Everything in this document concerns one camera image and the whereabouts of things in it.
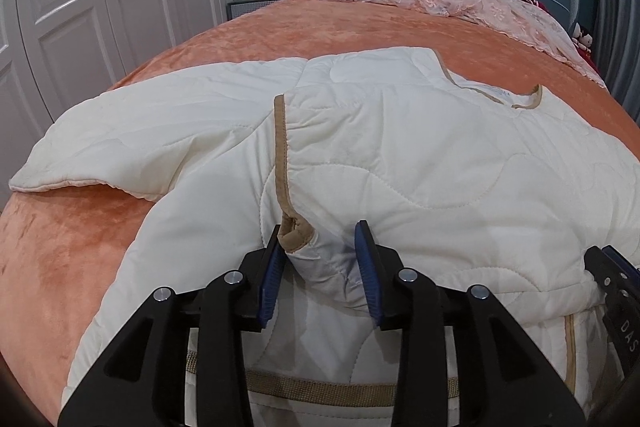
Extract cream quilted jacket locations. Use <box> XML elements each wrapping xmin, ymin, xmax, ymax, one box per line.
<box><xmin>11</xmin><ymin>48</ymin><xmax>639</xmax><ymax>426</ymax></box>

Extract orange plush bed blanket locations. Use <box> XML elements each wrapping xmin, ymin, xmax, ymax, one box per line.
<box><xmin>1</xmin><ymin>0</ymin><xmax>639</xmax><ymax>421</ymax></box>

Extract red plush toys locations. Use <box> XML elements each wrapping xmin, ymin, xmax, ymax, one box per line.
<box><xmin>523</xmin><ymin>0</ymin><xmax>599</xmax><ymax>74</ymax></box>

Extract grey striped curtain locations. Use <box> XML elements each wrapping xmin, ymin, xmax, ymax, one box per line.
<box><xmin>594</xmin><ymin>0</ymin><xmax>639</xmax><ymax>121</ymax></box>

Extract blue bedside table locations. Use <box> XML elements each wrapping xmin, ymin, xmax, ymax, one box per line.
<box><xmin>226</xmin><ymin>0</ymin><xmax>281</xmax><ymax>20</ymax></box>

